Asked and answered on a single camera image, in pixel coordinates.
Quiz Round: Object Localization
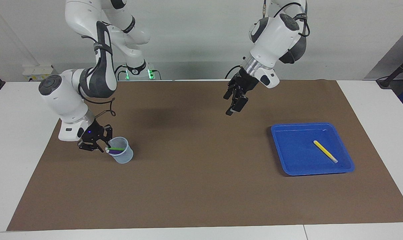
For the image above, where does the black base power cable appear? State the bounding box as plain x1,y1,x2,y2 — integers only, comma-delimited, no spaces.
113,65,127,81
225,65,244,80

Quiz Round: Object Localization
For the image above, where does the black stand pole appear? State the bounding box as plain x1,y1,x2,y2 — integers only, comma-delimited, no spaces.
376,53,403,89

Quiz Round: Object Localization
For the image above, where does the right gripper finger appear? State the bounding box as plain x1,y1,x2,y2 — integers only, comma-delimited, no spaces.
78,143,105,153
102,125,114,146

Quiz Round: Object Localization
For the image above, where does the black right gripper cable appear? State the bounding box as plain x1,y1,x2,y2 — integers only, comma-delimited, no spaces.
77,77,117,118

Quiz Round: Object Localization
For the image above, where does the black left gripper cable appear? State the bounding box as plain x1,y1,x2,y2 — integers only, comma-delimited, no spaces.
263,0,311,38

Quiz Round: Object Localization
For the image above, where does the clear plastic cup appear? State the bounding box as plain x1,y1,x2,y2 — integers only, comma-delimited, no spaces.
107,137,134,164

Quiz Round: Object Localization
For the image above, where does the brown table mat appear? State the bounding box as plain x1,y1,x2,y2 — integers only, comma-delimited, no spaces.
6,79,403,231

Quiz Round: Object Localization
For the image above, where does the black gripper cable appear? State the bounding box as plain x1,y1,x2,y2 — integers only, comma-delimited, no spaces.
263,0,311,38
77,77,117,118

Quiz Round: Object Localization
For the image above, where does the yellow pen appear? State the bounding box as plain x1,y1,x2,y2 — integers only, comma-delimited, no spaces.
313,140,338,164

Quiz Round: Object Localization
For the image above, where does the white wall socket box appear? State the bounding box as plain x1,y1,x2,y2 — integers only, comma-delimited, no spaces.
22,65,56,81

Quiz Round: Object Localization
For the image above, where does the blue plastic tray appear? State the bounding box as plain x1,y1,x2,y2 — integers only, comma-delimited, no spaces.
271,122,355,176

